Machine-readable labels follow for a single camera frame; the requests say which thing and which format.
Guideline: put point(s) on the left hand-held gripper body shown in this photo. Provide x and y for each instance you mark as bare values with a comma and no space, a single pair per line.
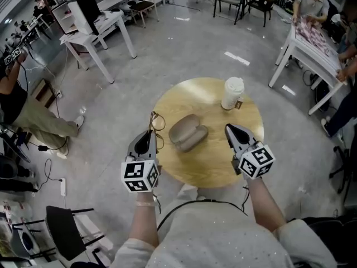
139,174

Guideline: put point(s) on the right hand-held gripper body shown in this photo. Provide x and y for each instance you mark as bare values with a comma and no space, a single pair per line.
256,162

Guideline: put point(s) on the brown glasses case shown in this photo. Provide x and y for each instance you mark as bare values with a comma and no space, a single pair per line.
184,127

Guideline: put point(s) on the round wooden side table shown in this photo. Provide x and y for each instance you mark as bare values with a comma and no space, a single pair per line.
217,160

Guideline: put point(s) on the black office chair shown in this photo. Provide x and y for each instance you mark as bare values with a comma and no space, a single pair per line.
347,166

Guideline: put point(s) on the person's left forearm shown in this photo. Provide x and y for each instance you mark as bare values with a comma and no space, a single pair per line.
143,225

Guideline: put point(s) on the person's right forearm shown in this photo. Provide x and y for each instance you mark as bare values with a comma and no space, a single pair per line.
265,205

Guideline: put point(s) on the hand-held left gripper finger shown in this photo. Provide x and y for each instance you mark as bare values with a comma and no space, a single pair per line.
132,149
153,151

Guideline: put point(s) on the eyeglasses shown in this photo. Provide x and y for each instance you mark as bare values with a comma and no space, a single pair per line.
159,122

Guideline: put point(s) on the white lidded paper cup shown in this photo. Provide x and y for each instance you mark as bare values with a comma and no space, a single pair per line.
232,92

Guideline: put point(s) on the white desk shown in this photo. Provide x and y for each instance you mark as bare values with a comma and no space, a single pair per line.
92,38

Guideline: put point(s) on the long white table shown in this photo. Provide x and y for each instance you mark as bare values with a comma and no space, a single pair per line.
309,49

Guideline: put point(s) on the white power strip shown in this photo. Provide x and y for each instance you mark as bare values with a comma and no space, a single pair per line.
63,186

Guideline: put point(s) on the wooden frame stool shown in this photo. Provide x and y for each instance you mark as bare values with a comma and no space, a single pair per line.
142,5

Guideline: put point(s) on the brown cup tag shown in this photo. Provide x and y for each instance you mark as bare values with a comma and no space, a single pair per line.
238,102

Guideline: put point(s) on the black bag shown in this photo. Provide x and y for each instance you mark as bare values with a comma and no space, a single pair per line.
323,95

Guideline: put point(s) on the person's white trouser leg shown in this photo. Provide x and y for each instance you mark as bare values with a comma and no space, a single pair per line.
188,191

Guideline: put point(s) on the pile of pink white packets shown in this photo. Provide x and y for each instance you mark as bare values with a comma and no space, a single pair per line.
312,36

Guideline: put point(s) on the person's white top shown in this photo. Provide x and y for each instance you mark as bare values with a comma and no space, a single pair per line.
217,241

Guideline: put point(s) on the grey plastic chair black legs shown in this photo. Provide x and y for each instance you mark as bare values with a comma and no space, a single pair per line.
64,233

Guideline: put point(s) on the pink wrist band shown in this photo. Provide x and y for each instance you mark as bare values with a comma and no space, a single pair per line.
145,203

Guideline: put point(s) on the black and white box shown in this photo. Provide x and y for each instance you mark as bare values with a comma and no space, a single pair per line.
86,7

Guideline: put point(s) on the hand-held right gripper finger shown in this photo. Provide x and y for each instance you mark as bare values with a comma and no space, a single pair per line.
250,139
232,144

